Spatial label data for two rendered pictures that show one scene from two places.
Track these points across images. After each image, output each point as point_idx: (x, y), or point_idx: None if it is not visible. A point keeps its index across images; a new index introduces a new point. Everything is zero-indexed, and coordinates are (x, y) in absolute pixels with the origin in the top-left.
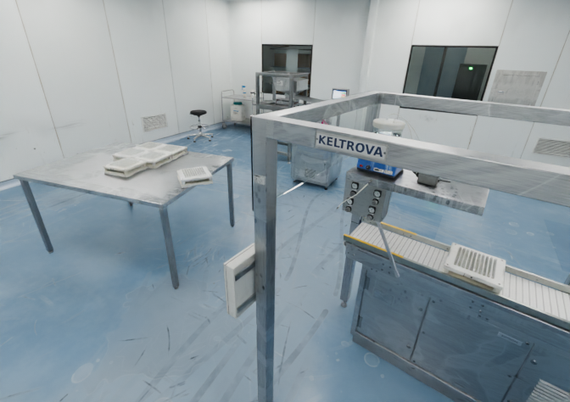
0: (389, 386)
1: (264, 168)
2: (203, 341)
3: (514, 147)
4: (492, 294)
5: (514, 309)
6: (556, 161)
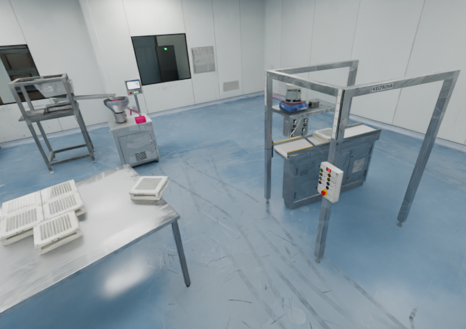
0: (320, 209)
1: (347, 113)
2: (255, 277)
3: (215, 91)
4: (343, 139)
5: (349, 140)
6: (233, 93)
